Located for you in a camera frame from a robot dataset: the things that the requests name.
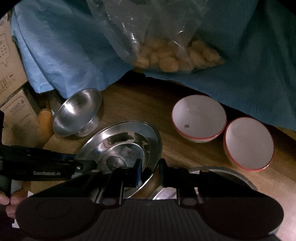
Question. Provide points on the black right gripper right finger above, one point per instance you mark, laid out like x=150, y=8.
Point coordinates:
x=180, y=179

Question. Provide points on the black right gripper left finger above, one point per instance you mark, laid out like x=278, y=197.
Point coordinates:
x=115, y=183

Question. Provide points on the large shiny steel plate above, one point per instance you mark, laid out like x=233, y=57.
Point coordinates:
x=210, y=176

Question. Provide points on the steel plate with sticker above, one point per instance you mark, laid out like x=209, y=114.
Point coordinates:
x=120, y=145

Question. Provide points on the white bowl red rim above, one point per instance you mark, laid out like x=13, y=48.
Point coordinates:
x=248, y=144
x=199, y=118

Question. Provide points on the matte steel bowl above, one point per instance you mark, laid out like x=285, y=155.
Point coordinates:
x=79, y=115

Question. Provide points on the person's left hand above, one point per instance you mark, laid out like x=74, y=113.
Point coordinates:
x=11, y=203

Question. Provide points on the printed cardboard box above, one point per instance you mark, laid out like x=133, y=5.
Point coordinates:
x=21, y=125

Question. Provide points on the wooden chair back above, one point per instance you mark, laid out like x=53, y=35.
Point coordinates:
x=45, y=120

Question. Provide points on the upper cardboard box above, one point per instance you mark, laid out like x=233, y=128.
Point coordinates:
x=12, y=73

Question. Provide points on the blue cloth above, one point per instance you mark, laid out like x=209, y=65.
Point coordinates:
x=62, y=48

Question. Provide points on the clear bag of snacks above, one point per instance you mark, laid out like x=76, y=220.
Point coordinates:
x=157, y=35

